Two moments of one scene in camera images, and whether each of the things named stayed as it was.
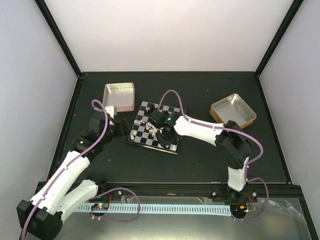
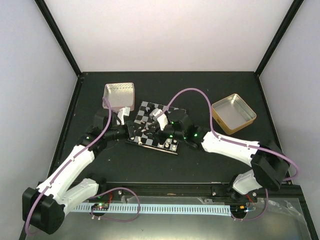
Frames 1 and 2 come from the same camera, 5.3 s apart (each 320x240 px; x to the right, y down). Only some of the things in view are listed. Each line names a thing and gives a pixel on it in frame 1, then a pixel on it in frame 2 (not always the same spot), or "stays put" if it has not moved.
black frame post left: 57,32 stays put
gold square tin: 233,108 stays put
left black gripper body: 118,133 -> 129,133
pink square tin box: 120,95 stays put
